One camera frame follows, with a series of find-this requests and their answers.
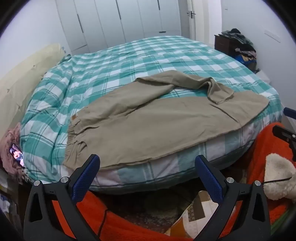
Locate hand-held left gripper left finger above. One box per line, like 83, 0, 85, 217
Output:
23, 153, 109, 241

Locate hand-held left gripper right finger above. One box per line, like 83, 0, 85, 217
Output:
194, 155, 271, 241

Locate beige pants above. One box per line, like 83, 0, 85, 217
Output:
63, 70, 270, 171

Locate cream stuffed toy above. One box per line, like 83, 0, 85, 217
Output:
264, 153, 296, 201

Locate patchwork quilt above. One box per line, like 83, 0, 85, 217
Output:
165, 190, 220, 237

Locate white box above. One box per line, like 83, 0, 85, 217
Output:
255, 71, 271, 82

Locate orange fleece cloth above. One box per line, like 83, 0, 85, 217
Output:
52, 122, 296, 241

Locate smartphone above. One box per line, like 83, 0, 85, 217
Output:
9, 144, 25, 167

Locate pink cloth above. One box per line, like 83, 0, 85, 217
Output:
0, 123, 23, 174

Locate pile of clothes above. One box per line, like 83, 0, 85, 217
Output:
221, 28, 258, 70

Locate dark wooden dresser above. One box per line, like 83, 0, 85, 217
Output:
214, 34, 238, 57

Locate cream pillow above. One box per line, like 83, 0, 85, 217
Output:
0, 44, 64, 139

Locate teal plaid duvet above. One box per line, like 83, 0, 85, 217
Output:
20, 35, 284, 195

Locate white door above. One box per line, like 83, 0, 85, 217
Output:
178, 0, 197, 42

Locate white wardrobe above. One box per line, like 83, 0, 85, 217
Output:
55, 0, 182, 54

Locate black cable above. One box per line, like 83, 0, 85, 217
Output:
264, 176, 292, 184

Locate white wall plate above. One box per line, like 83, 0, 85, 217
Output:
264, 29, 281, 43

